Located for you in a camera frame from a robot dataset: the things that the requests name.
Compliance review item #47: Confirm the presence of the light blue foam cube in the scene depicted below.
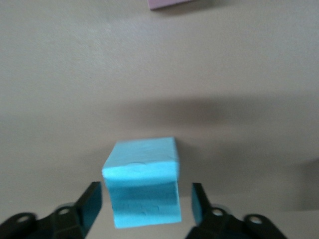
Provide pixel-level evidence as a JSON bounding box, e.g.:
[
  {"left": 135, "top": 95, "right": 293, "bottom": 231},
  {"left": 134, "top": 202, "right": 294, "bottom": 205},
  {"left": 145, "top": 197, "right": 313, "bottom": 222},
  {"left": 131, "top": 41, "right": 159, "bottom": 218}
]
[{"left": 102, "top": 136, "right": 182, "bottom": 230}]

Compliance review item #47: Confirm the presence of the light pink foam cube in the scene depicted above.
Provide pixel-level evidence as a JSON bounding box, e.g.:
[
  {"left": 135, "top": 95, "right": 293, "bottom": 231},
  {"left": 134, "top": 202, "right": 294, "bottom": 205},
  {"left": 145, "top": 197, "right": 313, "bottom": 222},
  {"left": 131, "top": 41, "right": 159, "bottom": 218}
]
[{"left": 147, "top": 0, "right": 209, "bottom": 10}]

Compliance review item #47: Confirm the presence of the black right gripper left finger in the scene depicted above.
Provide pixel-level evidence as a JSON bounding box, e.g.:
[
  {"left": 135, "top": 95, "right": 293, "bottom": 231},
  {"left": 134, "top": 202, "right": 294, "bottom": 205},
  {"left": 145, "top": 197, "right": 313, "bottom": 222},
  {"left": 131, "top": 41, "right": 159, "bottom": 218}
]
[{"left": 0, "top": 181, "right": 103, "bottom": 239}]

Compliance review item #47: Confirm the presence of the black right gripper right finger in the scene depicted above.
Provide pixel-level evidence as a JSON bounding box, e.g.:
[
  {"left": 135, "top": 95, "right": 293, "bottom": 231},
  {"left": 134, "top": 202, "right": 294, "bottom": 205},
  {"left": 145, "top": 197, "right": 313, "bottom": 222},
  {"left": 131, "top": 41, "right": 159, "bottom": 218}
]
[{"left": 184, "top": 182, "right": 287, "bottom": 239}]

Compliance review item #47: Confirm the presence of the brown table cover sheet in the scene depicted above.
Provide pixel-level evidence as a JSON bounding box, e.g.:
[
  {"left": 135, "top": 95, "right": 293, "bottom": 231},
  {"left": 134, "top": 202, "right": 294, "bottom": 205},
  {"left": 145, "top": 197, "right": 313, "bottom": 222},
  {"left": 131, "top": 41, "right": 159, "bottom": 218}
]
[{"left": 0, "top": 0, "right": 319, "bottom": 239}]

